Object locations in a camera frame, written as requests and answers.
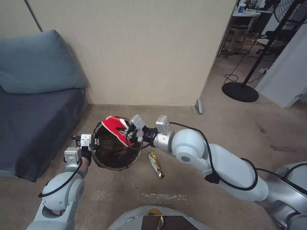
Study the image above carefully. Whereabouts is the white cabinet panel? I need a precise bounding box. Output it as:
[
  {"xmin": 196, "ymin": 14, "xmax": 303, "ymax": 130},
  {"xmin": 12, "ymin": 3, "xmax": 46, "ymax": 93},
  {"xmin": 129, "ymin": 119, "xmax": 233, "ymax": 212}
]
[{"xmin": 255, "ymin": 36, "xmax": 307, "ymax": 109}]

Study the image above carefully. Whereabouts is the silver partition edge strip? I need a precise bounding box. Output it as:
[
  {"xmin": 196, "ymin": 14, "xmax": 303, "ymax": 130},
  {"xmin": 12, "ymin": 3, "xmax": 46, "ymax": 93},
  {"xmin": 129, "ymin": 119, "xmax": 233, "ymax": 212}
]
[{"xmin": 25, "ymin": 0, "xmax": 44, "ymax": 33}]

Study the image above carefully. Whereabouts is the blue-grey cushion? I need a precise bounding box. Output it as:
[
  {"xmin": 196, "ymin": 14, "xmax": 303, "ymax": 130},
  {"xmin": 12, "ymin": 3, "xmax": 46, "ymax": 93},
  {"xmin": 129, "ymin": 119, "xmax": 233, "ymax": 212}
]
[{"xmin": 0, "ymin": 29, "xmax": 88, "ymax": 94}]

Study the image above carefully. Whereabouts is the white robot front shell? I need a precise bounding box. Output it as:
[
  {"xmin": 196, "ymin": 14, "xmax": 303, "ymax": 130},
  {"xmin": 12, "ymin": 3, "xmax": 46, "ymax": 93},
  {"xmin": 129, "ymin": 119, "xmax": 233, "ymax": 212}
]
[{"xmin": 106, "ymin": 205, "xmax": 214, "ymax": 230}]

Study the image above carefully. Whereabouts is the black pedestal fan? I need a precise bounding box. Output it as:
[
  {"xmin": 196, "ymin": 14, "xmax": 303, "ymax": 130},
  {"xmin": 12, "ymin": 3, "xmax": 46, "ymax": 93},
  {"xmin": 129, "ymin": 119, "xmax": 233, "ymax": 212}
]
[{"xmin": 221, "ymin": 0, "xmax": 307, "ymax": 103}]

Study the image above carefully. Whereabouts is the round white table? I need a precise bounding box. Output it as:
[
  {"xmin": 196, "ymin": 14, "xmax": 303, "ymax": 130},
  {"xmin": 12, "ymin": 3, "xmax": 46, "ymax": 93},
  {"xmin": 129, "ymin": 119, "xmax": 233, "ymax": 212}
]
[{"xmin": 231, "ymin": 10, "xmax": 262, "ymax": 32}]

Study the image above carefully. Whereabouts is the tan waste bin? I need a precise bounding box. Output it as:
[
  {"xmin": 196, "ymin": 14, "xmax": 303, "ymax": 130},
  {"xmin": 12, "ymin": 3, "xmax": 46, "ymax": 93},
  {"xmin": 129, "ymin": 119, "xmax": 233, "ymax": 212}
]
[{"xmin": 228, "ymin": 24, "xmax": 248, "ymax": 52}]

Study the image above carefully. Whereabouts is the dark blue sofa seat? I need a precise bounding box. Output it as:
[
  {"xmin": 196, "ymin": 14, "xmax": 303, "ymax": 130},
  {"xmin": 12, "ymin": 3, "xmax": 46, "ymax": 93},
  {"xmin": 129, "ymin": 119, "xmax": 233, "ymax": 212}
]
[{"xmin": 0, "ymin": 86, "xmax": 87, "ymax": 183}]

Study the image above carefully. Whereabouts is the red snack bag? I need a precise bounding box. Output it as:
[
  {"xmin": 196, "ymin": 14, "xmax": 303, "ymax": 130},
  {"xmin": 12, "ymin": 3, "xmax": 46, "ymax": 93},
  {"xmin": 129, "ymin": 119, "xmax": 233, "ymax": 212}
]
[{"xmin": 101, "ymin": 116, "xmax": 134, "ymax": 147}]

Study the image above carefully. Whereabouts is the black floor cable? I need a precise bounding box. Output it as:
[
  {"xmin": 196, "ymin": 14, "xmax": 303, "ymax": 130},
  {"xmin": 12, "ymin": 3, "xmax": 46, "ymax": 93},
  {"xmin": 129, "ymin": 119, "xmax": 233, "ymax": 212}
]
[{"xmin": 224, "ymin": 36, "xmax": 267, "ymax": 84}]

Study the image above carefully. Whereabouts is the gold foil snack wrapper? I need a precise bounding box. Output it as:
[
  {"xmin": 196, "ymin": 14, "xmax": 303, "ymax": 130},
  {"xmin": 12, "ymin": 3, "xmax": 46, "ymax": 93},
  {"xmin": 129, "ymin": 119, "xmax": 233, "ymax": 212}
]
[{"xmin": 148, "ymin": 151, "xmax": 165, "ymax": 179}]

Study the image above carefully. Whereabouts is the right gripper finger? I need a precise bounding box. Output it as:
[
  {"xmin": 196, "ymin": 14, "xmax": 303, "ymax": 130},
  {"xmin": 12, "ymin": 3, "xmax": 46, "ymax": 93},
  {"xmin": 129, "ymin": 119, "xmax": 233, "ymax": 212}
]
[
  {"xmin": 125, "ymin": 133, "xmax": 144, "ymax": 145},
  {"xmin": 124, "ymin": 124, "xmax": 142, "ymax": 135}
]

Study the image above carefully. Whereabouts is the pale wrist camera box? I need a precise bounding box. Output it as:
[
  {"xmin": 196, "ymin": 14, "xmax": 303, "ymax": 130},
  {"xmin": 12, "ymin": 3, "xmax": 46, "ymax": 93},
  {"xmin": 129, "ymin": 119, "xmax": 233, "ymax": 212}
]
[
  {"xmin": 129, "ymin": 114, "xmax": 147, "ymax": 131},
  {"xmin": 80, "ymin": 134, "xmax": 93, "ymax": 152}
]

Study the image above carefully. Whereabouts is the black office chair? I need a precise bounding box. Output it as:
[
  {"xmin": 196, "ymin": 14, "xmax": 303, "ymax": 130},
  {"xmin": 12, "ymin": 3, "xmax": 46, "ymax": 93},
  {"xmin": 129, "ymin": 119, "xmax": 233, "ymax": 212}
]
[{"xmin": 263, "ymin": 30, "xmax": 286, "ymax": 55}]

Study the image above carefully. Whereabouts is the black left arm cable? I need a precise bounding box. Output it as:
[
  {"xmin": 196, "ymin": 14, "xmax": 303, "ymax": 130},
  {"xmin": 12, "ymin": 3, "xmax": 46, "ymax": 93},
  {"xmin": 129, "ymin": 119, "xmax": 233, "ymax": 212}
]
[{"xmin": 38, "ymin": 157, "xmax": 83, "ymax": 198}]

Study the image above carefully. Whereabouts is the brown woven trash bin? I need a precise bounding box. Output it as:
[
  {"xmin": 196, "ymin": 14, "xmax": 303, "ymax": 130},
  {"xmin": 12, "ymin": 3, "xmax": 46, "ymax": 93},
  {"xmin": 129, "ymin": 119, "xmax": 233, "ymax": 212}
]
[{"xmin": 92, "ymin": 117, "xmax": 144, "ymax": 171}]

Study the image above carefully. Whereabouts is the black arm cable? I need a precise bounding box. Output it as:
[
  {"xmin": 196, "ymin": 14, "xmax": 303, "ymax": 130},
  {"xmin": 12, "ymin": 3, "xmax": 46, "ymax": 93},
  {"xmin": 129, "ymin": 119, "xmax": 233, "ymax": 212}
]
[
  {"xmin": 168, "ymin": 122, "xmax": 307, "ymax": 192},
  {"xmin": 38, "ymin": 157, "xmax": 83, "ymax": 198}
]

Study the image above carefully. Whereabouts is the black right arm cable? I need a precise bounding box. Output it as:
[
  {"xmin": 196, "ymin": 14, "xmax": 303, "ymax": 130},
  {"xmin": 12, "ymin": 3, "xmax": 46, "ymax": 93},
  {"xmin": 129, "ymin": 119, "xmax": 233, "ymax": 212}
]
[{"xmin": 168, "ymin": 122, "xmax": 307, "ymax": 192}]

